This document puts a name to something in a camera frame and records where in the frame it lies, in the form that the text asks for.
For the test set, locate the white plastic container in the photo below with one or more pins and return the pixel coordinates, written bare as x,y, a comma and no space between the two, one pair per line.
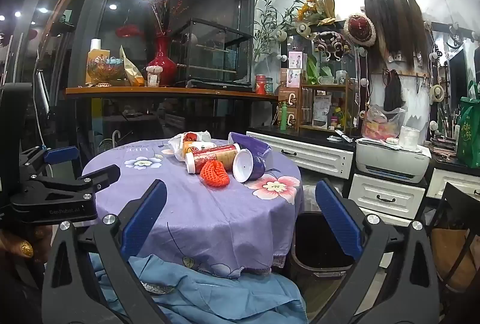
408,138

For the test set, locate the sunflower bouquet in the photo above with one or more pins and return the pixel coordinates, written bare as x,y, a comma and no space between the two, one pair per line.
311,7

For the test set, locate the bin with clear liner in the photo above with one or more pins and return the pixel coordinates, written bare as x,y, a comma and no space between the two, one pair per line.
311,196

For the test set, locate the white printer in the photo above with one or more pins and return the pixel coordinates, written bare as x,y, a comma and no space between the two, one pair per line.
390,162

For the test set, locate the wooden counter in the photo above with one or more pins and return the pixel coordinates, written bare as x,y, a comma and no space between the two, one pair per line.
168,92

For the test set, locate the orange label can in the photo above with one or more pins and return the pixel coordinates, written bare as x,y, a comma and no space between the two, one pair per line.
197,148

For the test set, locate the hair extension rack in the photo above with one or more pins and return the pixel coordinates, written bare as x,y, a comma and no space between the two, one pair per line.
393,23

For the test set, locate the stack of brown boxes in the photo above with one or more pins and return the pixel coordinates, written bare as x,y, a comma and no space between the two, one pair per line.
292,98

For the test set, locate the phone on stand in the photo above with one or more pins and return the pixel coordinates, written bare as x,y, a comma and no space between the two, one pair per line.
60,8

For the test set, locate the purple paper cup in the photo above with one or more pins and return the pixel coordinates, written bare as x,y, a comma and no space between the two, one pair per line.
258,166

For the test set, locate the orange foam net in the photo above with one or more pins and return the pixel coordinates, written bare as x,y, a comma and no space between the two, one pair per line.
213,174

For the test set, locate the wooden rack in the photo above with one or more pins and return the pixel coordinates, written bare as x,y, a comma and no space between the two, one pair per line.
326,86

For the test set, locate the red vase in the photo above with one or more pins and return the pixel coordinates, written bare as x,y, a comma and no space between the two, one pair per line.
162,65

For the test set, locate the red round hat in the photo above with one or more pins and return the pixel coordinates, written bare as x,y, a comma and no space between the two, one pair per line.
360,29

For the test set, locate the green bottle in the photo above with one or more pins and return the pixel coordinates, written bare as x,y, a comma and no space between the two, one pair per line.
284,116

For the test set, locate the clear bag of pink items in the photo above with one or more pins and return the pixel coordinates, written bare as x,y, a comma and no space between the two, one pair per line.
382,123

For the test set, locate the purple floral tablecloth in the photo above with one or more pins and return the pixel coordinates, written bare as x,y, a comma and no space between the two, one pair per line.
210,211

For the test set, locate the light blue cloth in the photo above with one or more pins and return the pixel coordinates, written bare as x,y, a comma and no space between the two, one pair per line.
232,297

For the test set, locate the person's left hand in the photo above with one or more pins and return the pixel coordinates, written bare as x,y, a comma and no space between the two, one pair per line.
26,249

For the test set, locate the ornate headdress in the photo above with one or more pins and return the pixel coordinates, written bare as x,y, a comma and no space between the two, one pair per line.
332,40

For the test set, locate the white umbrella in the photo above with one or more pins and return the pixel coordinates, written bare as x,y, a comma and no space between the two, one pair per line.
115,134

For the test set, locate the small jar white lid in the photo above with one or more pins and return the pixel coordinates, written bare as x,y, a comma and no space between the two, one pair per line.
153,76

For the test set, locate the white drawer cabinet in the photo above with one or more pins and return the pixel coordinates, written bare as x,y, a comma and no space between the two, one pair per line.
318,159

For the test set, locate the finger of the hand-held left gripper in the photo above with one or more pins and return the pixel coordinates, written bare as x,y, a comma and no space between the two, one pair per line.
101,175
60,155

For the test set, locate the white plastic bag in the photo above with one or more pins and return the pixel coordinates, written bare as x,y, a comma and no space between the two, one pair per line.
176,144

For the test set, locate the dried red branches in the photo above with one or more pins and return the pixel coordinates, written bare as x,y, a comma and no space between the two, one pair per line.
163,12

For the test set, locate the green leafy plant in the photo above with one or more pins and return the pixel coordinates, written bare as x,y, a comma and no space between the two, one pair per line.
268,23

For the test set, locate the teal can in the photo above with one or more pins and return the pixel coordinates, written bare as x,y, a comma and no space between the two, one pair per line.
270,86

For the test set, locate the yellow paper bag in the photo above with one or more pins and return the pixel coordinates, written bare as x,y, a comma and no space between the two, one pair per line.
131,70

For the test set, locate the red packet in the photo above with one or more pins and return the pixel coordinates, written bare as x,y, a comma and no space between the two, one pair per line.
189,136

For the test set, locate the pink photo card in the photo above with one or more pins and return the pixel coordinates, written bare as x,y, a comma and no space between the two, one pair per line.
295,60

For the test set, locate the brown paper bag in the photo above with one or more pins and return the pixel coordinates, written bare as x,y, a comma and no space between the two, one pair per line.
452,256

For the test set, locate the gold foil gift basket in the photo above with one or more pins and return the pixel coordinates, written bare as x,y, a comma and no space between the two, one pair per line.
103,70

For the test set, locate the dark brown trash bin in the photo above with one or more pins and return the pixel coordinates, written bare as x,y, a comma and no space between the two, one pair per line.
318,245

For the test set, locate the purple packet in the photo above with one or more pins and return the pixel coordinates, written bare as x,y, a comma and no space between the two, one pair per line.
251,143

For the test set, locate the red snack canister white lid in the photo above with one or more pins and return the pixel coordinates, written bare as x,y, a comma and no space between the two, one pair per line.
217,156

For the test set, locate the glass terrarium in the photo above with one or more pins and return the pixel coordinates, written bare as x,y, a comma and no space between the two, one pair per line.
210,53

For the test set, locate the black hair bundle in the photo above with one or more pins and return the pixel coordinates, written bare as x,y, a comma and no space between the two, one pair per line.
393,91

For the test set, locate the black chair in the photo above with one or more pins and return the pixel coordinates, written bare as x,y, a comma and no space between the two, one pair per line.
461,196

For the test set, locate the green tote bag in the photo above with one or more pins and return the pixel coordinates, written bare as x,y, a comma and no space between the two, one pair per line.
470,128

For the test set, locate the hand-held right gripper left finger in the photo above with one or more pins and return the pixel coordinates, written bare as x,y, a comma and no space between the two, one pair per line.
144,219

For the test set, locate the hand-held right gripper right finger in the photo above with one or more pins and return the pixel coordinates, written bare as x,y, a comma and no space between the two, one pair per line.
339,219

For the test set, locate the red tin can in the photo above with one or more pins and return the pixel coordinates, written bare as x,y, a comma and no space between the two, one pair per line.
260,84

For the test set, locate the white paper cup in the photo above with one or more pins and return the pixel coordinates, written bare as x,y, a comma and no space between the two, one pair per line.
95,44

